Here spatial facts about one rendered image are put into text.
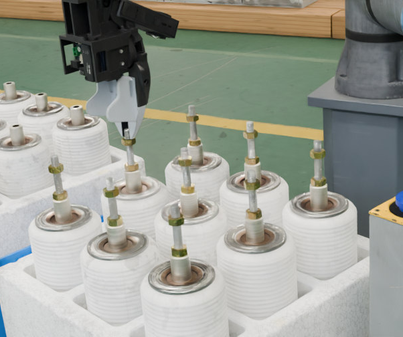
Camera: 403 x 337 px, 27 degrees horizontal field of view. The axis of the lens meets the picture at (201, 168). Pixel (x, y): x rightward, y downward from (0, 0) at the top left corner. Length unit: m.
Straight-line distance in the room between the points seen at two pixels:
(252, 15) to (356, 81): 1.70
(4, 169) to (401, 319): 0.71
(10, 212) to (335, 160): 0.53
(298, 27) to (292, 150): 1.05
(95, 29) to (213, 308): 0.38
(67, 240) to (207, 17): 2.10
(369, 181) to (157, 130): 0.88
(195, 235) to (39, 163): 0.42
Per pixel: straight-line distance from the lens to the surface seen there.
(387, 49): 1.32
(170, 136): 2.08
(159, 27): 1.13
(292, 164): 1.87
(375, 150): 1.35
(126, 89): 1.10
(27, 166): 1.38
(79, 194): 1.41
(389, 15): 1.22
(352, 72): 1.34
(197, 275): 0.95
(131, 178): 1.16
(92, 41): 1.04
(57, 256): 1.09
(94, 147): 1.44
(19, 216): 1.37
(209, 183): 1.21
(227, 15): 3.06
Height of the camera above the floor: 0.72
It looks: 23 degrees down
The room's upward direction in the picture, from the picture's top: 5 degrees counter-clockwise
